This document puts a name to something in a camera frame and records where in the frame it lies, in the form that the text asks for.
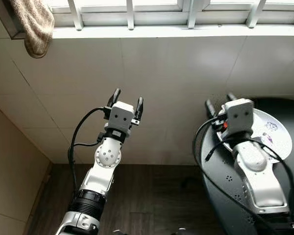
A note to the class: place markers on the large floral white plate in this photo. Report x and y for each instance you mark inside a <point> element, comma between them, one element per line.
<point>274,132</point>

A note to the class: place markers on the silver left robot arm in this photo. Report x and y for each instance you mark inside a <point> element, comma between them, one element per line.
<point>108,154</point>

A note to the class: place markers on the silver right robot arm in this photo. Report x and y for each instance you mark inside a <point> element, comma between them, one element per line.
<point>257,181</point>

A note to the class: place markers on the black round table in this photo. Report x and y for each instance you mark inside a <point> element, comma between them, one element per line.
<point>220,166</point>

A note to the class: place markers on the brown hanging towel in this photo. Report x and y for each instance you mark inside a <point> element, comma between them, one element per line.
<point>36,24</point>

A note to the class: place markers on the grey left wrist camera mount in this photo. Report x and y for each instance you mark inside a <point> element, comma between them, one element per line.
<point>121,117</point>

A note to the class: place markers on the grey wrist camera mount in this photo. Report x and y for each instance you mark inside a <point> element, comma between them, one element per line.
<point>239,115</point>
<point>121,117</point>

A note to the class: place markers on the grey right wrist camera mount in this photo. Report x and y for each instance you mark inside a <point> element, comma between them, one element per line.
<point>239,115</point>

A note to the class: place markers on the white barred window frame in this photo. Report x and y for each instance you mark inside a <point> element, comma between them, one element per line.
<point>161,30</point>

